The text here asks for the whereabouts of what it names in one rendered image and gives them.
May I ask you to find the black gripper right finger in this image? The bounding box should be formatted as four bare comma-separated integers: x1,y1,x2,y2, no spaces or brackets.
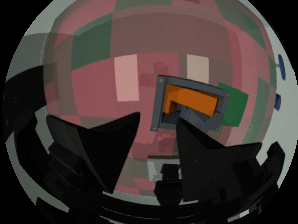
176,117,263,202

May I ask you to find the orange l-shaped part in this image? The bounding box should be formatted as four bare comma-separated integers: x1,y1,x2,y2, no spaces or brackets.
162,83,220,117

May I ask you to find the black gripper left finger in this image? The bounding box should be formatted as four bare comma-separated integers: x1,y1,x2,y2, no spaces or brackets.
45,112,141,193

